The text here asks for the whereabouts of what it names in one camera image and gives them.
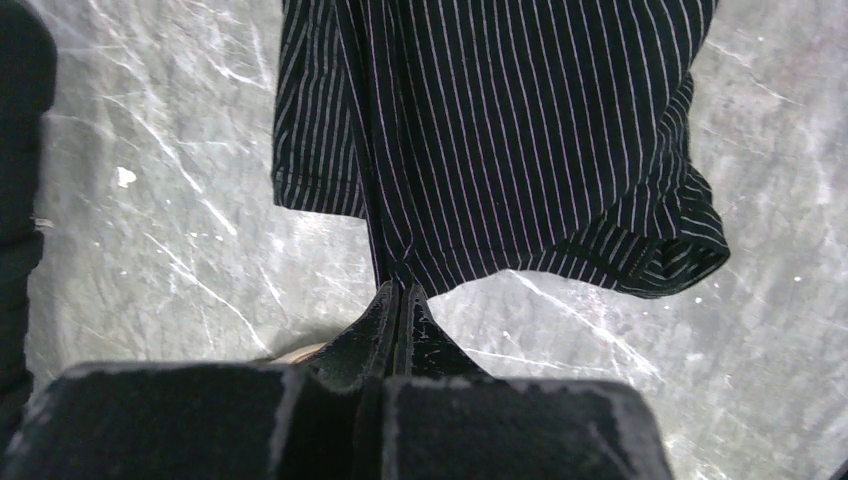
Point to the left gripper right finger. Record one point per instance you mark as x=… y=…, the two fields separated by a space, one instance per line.
x=444 y=419

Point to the black striped underwear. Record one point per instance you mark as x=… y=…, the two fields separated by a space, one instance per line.
x=481 y=136

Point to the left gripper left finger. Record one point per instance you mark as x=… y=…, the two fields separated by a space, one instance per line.
x=159 y=420

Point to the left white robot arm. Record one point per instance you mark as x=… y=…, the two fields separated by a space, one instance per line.
x=337 y=423

